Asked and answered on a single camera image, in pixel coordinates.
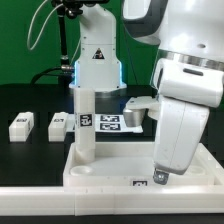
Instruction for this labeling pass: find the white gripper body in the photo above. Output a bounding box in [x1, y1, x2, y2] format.
[153, 59, 224, 175]

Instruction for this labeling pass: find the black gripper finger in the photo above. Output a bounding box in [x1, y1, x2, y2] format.
[153, 169, 169, 185]

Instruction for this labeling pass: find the white desk tabletop tray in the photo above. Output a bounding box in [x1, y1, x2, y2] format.
[63, 142, 224, 187]

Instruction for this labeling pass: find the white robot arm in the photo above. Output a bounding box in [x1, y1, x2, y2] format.
[122, 0, 224, 184]

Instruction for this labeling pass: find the fiducial marker sheet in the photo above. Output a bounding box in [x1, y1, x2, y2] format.
[65, 113, 144, 134]

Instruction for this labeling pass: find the white L-shaped fence bar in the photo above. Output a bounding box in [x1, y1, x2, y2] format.
[0, 186, 224, 216]

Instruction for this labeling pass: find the black camera stand pole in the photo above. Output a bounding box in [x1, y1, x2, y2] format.
[50, 0, 110, 85]

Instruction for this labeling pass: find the black cable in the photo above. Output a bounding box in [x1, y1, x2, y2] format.
[29, 66, 75, 85]

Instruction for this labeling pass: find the white cable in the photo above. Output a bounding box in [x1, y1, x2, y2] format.
[26, 0, 64, 52]

